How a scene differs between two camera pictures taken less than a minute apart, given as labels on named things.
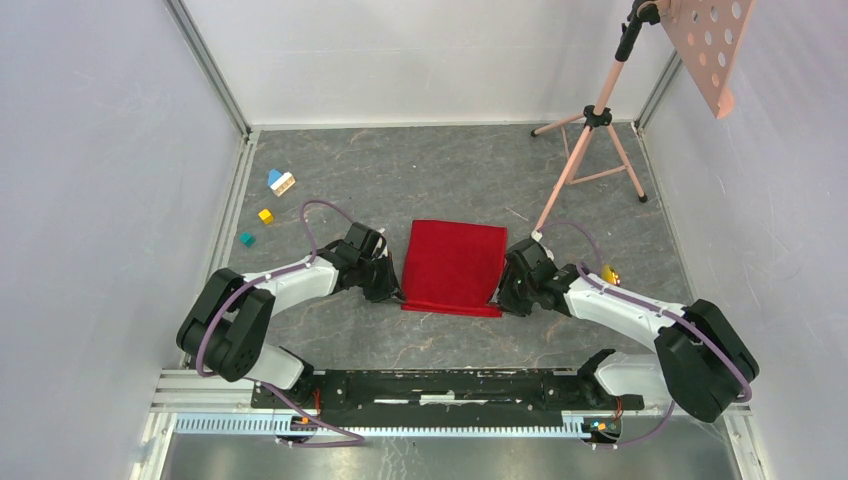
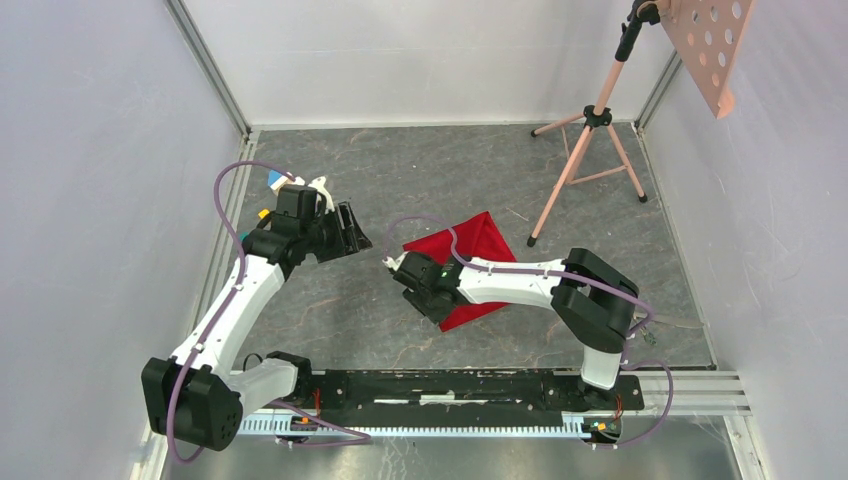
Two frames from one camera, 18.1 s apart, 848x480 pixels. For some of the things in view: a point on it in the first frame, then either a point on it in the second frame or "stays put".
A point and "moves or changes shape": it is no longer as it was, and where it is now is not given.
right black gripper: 503,294 → 435,316
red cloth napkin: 453,267 moves or changes shape
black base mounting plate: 445,398 stays put
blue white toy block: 280,183 stays put
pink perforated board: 708,36 stays put
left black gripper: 390,287 → 349,240
